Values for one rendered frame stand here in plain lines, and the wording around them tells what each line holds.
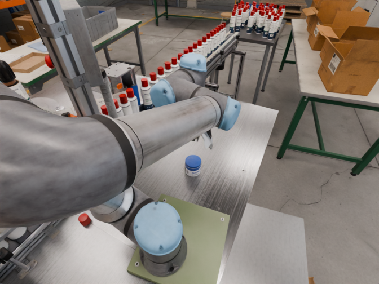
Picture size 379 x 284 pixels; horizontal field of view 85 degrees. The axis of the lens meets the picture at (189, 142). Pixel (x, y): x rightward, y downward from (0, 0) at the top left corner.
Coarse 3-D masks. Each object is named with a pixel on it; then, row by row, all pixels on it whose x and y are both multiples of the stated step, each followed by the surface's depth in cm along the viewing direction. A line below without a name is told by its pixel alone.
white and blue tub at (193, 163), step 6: (192, 156) 91; (198, 156) 91; (186, 162) 88; (192, 162) 88; (198, 162) 88; (186, 168) 90; (192, 168) 88; (198, 168) 89; (192, 174) 90; (198, 174) 92
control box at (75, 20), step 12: (60, 0) 51; (72, 0) 51; (72, 12) 46; (36, 24) 44; (72, 24) 47; (84, 24) 48; (72, 36) 48; (84, 36) 49; (84, 48) 51; (84, 60) 53; (96, 60) 54; (96, 72) 56; (96, 84) 58
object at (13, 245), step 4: (40, 224) 71; (28, 228) 70; (32, 228) 70; (36, 228) 70; (28, 232) 69; (32, 232) 69; (24, 236) 68; (28, 236) 68; (8, 240) 67; (16, 240) 67; (20, 240) 67; (24, 240) 67; (12, 244) 66; (16, 244) 66; (20, 244) 67; (8, 248) 65; (12, 248) 65
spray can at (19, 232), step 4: (0, 228) 61; (4, 228) 62; (16, 228) 65; (20, 228) 67; (24, 228) 68; (0, 232) 63; (12, 232) 65; (16, 232) 66; (20, 232) 67; (24, 232) 68; (8, 236) 65; (12, 236) 66; (16, 236) 66; (20, 236) 67; (12, 240) 67
